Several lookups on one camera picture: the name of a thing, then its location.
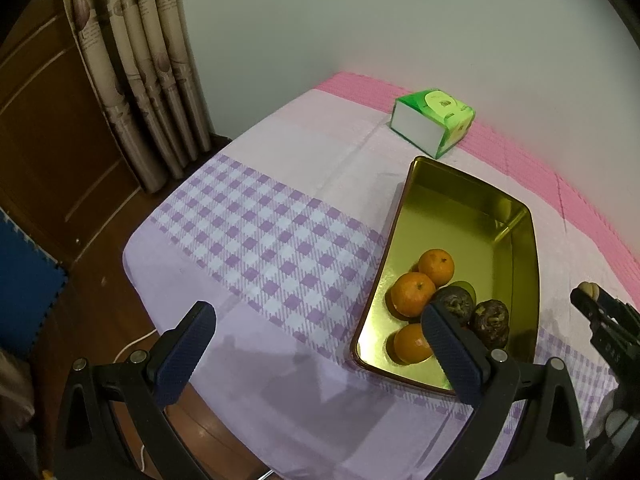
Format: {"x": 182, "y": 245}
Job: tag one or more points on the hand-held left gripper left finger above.
{"x": 185, "y": 355}

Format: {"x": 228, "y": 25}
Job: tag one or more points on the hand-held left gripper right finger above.
{"x": 450, "y": 355}

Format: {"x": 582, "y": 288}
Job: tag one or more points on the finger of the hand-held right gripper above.
{"x": 595, "y": 317}
{"x": 622, "y": 310}

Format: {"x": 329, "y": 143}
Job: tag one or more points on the tan longan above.
{"x": 594, "y": 290}
{"x": 583, "y": 290}

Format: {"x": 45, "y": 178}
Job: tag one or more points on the yellow-orange citrus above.
{"x": 411, "y": 344}

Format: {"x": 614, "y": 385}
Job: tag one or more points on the dark wrinkled passion fruit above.
{"x": 456, "y": 302}
{"x": 491, "y": 322}

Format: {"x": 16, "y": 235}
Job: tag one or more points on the large orange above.
{"x": 412, "y": 294}

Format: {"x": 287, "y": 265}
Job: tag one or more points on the small orange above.
{"x": 436, "y": 267}

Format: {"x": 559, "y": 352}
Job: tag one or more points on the maroon and gold tin box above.
{"x": 460, "y": 210}

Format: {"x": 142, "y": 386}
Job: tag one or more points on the pink foam mat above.
{"x": 575, "y": 195}

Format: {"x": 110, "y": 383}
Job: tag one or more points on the blue foam floor mat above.
{"x": 25, "y": 285}

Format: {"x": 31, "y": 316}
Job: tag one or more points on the purple checked tablecloth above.
{"x": 280, "y": 185}

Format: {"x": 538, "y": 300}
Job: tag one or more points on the green tissue pack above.
{"x": 430, "y": 127}

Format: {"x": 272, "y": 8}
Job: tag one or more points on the brown wooden door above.
{"x": 50, "y": 135}

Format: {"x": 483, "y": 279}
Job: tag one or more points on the beige patterned curtain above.
{"x": 145, "y": 85}

